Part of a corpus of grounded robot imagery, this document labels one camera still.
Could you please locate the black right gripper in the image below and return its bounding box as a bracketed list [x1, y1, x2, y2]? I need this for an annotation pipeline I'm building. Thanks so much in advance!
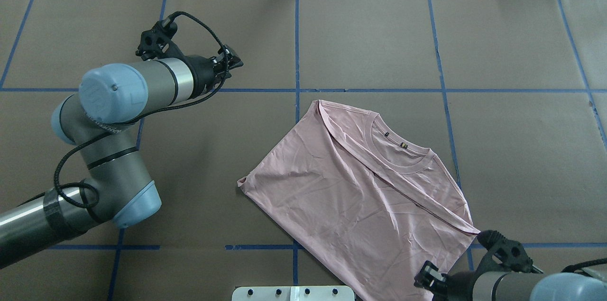
[414, 261, 475, 301]

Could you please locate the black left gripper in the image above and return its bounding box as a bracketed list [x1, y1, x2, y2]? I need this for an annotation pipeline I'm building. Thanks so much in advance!
[188, 45, 244, 99]

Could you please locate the pink Snoopy t-shirt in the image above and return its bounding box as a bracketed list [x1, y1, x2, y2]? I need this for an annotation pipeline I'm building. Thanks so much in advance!
[237, 100, 478, 301]

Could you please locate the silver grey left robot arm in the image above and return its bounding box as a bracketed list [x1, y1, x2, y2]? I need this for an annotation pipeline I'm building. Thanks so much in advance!
[1, 46, 243, 268]

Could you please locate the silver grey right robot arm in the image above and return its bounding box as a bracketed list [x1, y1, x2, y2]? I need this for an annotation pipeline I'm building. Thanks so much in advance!
[414, 261, 607, 301]

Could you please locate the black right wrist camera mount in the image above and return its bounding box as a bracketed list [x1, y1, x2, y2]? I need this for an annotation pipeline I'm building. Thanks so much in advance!
[477, 230, 544, 274]

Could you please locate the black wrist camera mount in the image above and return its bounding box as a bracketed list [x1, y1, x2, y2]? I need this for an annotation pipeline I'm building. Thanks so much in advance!
[135, 18, 184, 61]
[477, 230, 544, 274]

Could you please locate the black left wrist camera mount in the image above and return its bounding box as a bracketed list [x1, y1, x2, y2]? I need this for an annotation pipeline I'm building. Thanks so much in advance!
[135, 18, 184, 61]

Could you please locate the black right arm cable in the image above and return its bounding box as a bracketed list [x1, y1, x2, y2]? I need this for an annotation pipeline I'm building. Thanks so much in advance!
[562, 257, 607, 274]

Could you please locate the white metal camera stand base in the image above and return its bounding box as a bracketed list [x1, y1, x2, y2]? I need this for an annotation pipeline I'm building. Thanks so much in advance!
[231, 285, 357, 301]

